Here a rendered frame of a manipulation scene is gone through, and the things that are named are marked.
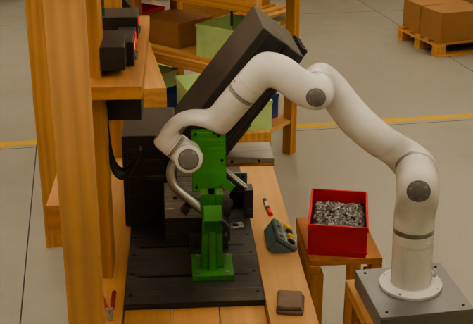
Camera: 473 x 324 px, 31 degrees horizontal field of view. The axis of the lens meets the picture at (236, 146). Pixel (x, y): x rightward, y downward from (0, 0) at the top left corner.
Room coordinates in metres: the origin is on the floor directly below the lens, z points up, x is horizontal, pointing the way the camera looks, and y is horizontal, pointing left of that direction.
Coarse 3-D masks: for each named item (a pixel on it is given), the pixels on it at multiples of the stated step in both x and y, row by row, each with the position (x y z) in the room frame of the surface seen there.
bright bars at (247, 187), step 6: (228, 174) 2.74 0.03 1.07; (234, 180) 2.74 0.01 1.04; (240, 180) 2.77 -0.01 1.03; (246, 186) 2.77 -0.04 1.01; (252, 186) 2.77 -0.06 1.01; (246, 192) 2.73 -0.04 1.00; (252, 192) 2.73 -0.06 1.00; (246, 198) 2.73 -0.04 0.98; (252, 198) 2.73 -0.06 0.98; (246, 204) 2.73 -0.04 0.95; (252, 204) 2.73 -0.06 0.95; (246, 210) 2.73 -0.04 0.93; (252, 210) 2.73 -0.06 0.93; (246, 216) 2.73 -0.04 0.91; (252, 216) 2.73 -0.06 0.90
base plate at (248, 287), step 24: (240, 216) 2.74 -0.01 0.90; (144, 240) 2.56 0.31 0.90; (240, 240) 2.56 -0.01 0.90; (144, 264) 2.39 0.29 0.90; (168, 264) 2.39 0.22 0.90; (240, 264) 2.39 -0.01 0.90; (144, 288) 2.24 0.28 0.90; (168, 288) 2.24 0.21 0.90; (192, 288) 2.24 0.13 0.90; (216, 288) 2.25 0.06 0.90; (240, 288) 2.25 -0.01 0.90
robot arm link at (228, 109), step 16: (224, 96) 2.31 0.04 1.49; (192, 112) 2.34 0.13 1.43; (208, 112) 2.32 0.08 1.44; (224, 112) 2.29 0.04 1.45; (240, 112) 2.30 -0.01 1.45; (176, 128) 2.32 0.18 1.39; (208, 128) 2.31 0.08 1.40; (224, 128) 2.30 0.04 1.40; (160, 144) 2.33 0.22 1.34; (176, 144) 2.33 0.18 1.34
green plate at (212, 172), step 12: (192, 132) 2.63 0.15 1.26; (204, 132) 2.63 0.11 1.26; (204, 144) 2.62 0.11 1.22; (216, 144) 2.62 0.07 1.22; (204, 156) 2.61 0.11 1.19; (216, 156) 2.61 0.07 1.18; (204, 168) 2.60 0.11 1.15; (216, 168) 2.60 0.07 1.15; (192, 180) 2.59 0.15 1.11; (204, 180) 2.59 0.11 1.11; (216, 180) 2.59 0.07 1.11
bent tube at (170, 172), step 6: (168, 162) 2.58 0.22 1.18; (168, 168) 2.56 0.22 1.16; (174, 168) 2.56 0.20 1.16; (168, 174) 2.56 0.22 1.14; (174, 174) 2.56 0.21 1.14; (168, 180) 2.55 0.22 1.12; (174, 180) 2.55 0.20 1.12; (174, 186) 2.55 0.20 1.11; (180, 186) 2.56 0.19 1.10; (174, 192) 2.55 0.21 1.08; (180, 192) 2.54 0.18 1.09; (186, 192) 2.55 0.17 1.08; (186, 198) 2.54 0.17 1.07; (192, 198) 2.54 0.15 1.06; (192, 204) 2.54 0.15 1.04; (198, 204) 2.54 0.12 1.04; (198, 210) 2.53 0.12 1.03
